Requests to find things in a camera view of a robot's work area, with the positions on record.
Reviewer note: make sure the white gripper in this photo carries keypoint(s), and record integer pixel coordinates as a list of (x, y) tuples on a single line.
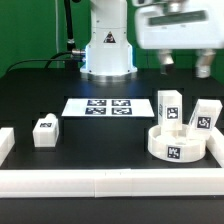
[(198, 25)]

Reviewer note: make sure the white round stool seat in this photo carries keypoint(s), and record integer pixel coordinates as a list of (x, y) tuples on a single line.
[(175, 146)]

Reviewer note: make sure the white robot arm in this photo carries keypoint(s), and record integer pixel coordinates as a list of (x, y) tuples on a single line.
[(109, 54)]

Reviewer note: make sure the white right fence bar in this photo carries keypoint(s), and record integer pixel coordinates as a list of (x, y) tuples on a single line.
[(215, 144)]

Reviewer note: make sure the white fence bar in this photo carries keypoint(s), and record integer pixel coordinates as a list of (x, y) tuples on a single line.
[(111, 183), (7, 141), (215, 144)]

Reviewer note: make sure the black vertical pole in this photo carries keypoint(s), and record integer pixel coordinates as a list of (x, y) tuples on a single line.
[(70, 40)]

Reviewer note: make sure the white tag sheet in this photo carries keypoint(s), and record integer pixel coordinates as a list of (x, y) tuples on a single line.
[(76, 107)]

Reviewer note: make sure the white front fence bar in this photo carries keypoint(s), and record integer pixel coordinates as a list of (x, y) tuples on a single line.
[(111, 183)]

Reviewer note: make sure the white left fence bar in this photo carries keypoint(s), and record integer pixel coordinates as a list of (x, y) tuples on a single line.
[(7, 141)]

